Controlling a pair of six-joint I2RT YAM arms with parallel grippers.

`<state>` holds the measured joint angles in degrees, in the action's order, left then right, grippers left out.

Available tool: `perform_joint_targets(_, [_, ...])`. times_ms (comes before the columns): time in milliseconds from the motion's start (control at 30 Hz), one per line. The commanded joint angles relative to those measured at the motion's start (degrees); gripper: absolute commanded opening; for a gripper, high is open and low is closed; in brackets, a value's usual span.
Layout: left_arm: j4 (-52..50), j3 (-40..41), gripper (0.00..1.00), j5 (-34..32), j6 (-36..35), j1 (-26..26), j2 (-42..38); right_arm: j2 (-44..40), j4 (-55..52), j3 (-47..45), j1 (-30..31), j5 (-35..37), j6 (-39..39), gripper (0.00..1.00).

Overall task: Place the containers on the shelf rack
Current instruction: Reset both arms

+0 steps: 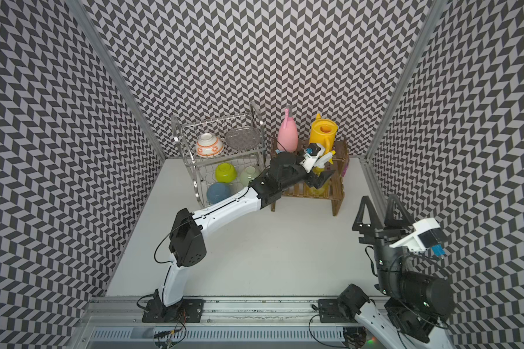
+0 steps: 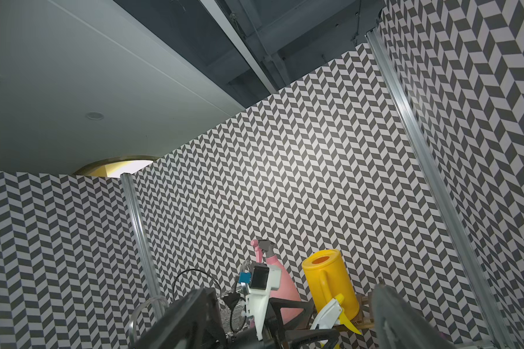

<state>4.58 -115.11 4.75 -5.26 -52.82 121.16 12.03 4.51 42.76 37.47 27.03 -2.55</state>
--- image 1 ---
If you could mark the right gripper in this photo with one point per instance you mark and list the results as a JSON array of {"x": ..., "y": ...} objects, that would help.
[{"x": 375, "y": 233}]

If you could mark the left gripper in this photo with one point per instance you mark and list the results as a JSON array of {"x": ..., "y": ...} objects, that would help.
[{"x": 319, "y": 179}]

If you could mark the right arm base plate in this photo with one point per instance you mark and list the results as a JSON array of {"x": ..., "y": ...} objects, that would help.
[{"x": 329, "y": 312}]

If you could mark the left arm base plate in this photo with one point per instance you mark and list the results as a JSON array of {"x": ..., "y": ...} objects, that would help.
[{"x": 186, "y": 311}]

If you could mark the yellow watering can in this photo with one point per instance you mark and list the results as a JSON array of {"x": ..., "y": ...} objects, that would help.
[{"x": 322, "y": 136}]

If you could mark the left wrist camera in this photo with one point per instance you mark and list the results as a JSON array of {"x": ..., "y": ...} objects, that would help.
[{"x": 316, "y": 156}]

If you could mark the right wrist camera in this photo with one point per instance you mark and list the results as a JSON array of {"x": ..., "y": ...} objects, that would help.
[{"x": 427, "y": 235}]

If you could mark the white orange patterned bowl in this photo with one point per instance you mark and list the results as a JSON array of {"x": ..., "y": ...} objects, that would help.
[{"x": 209, "y": 145}]

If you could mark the pink spray bottle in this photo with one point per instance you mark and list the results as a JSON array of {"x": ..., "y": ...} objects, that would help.
[{"x": 287, "y": 139}]

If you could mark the yellow spray bottle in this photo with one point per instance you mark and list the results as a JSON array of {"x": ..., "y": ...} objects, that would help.
[{"x": 318, "y": 169}]

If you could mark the metal dish rack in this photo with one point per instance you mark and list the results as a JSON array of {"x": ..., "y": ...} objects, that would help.
[{"x": 202, "y": 170}]

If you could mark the pale green bowl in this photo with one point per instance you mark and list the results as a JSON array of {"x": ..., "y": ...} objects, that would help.
[{"x": 248, "y": 174}]

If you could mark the wooden slatted shelf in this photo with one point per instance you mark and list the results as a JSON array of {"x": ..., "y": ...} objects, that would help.
[{"x": 333, "y": 189}]

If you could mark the lime green bowl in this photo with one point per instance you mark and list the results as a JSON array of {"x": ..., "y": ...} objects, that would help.
[{"x": 225, "y": 173}]

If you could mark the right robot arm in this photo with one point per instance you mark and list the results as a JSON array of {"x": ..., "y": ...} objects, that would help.
[{"x": 419, "y": 305}]

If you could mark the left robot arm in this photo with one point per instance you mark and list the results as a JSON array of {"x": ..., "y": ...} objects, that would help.
[{"x": 190, "y": 229}]

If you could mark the blue bowl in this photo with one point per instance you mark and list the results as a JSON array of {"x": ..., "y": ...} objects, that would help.
[{"x": 218, "y": 192}]

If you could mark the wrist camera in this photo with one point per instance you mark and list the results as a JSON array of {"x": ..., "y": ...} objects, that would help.
[
  {"x": 316, "y": 156},
  {"x": 427, "y": 235}
]

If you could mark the aluminium front rail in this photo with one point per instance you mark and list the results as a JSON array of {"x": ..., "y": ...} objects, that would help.
[{"x": 278, "y": 311}]

